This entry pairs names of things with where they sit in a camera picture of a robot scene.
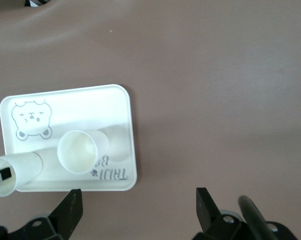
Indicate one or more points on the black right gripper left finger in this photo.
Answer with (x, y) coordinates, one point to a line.
(68, 212)

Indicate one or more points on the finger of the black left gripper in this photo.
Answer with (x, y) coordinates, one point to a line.
(5, 173)

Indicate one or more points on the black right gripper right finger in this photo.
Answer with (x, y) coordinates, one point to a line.
(208, 215)

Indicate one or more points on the cream paper cup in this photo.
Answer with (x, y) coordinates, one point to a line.
(25, 170)
(78, 152)

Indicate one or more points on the white bear print tray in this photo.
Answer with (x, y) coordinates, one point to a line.
(90, 110)

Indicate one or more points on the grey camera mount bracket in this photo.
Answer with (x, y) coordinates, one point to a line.
(35, 2)

